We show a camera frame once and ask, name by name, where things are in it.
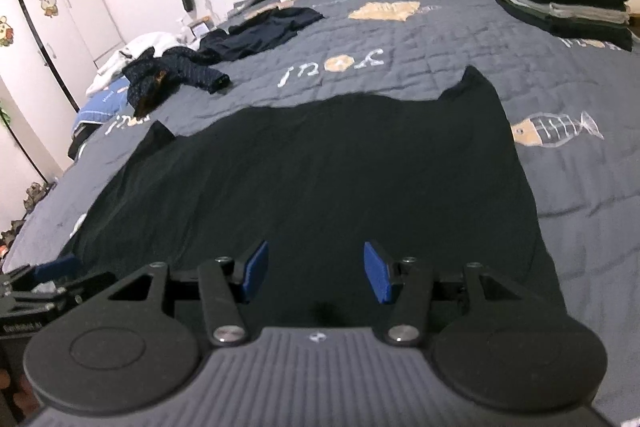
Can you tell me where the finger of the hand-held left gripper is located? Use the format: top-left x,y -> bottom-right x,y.
10,272 -> 118,310
0,256 -> 83,292

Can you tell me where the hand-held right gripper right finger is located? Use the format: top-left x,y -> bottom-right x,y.
364,241 -> 528,348

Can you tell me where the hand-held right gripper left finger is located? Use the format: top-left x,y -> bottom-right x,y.
100,240 -> 271,348

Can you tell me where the plain black garment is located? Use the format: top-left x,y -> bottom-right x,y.
60,66 -> 568,328

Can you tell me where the stack of folded dark clothes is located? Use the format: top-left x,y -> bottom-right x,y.
492,0 -> 633,52

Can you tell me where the row of shoes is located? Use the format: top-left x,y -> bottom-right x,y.
0,181 -> 51,258

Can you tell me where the black cloth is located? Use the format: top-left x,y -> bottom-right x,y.
66,122 -> 103,160

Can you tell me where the white wardrobe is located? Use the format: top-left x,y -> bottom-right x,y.
0,0 -> 126,172

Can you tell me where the navy dotted garment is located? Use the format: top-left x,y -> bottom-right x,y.
121,47 -> 232,118

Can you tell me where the plain navy garment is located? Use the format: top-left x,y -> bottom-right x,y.
196,6 -> 326,62

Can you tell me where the grey printed quilt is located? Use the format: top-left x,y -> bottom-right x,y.
0,0 -> 640,427

